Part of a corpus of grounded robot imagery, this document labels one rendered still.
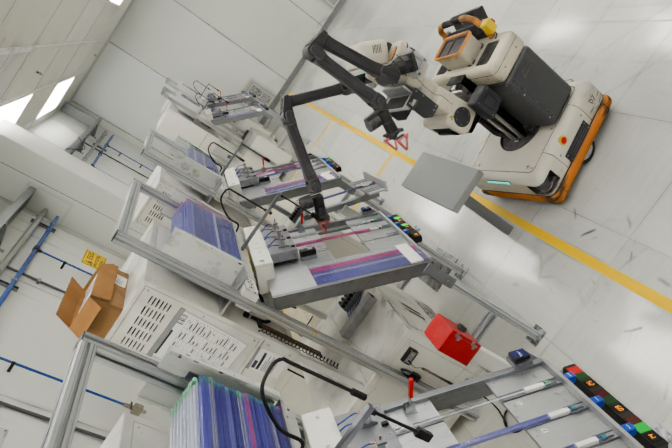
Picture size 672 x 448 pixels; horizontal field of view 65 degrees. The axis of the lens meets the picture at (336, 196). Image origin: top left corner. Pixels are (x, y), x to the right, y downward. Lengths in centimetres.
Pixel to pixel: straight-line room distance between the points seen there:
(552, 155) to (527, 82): 40
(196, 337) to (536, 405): 128
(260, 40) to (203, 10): 109
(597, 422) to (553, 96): 184
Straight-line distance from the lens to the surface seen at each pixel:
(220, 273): 225
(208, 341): 226
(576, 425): 162
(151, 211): 358
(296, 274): 239
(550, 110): 302
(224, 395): 137
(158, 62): 1005
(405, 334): 248
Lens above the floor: 207
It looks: 22 degrees down
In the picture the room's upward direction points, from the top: 57 degrees counter-clockwise
